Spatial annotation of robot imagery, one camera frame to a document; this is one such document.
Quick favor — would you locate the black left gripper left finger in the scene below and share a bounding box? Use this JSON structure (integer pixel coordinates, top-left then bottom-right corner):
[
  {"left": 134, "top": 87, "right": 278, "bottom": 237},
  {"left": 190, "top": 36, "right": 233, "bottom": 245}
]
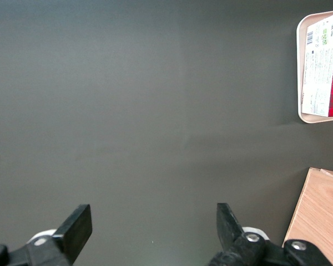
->
[{"left": 0, "top": 204, "right": 93, "bottom": 266}]

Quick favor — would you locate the red tartan shortbread box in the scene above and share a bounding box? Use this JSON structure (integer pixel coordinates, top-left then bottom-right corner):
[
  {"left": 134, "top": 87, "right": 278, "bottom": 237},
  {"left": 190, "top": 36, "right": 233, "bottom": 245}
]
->
[{"left": 301, "top": 11, "right": 333, "bottom": 117}]

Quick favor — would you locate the light wooden board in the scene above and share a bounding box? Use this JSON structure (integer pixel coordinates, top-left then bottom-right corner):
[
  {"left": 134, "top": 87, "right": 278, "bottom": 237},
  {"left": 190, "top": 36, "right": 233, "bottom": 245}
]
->
[{"left": 282, "top": 167, "right": 333, "bottom": 266}]

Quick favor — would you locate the cream rectangular tray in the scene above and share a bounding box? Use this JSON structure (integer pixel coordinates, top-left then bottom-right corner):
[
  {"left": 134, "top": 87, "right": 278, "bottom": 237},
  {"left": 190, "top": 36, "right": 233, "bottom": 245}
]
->
[{"left": 296, "top": 9, "right": 333, "bottom": 124}]

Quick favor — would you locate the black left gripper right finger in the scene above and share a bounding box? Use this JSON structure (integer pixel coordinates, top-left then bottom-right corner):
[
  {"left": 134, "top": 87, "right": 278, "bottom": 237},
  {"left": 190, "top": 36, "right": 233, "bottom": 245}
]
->
[{"left": 208, "top": 203, "right": 333, "bottom": 266}]

